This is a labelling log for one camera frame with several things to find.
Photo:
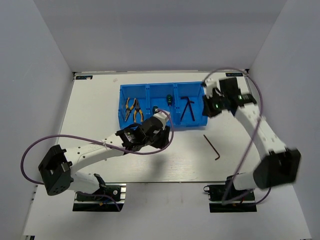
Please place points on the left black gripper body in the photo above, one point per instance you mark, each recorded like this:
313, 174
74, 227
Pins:
160, 140

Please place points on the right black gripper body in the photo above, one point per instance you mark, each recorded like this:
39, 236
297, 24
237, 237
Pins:
214, 105

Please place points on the bent hex key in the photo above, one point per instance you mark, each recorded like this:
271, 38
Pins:
188, 104

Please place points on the green stubby screwdriver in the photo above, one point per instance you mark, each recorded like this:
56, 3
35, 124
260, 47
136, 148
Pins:
169, 100
154, 109

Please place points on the yellow black pliers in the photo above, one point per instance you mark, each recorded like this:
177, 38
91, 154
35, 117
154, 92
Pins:
137, 110
129, 109

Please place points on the thin straight hex key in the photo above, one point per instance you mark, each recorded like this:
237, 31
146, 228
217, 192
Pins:
212, 146

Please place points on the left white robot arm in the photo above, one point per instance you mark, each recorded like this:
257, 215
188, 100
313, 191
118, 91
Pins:
60, 168

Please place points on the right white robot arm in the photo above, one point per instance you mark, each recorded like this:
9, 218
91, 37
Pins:
278, 164

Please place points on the blue three-compartment bin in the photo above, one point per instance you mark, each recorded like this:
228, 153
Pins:
154, 94

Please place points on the right corner label sticker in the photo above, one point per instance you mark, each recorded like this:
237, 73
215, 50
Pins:
234, 74

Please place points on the corner label sticker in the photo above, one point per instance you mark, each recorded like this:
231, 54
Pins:
84, 77
234, 74

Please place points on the left corner label sticker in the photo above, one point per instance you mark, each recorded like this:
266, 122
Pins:
84, 77

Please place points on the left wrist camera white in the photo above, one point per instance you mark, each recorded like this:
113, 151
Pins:
162, 115

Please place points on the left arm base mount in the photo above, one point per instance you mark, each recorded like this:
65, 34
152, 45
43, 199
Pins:
108, 199

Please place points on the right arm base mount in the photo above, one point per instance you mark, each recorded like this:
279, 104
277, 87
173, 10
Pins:
245, 204

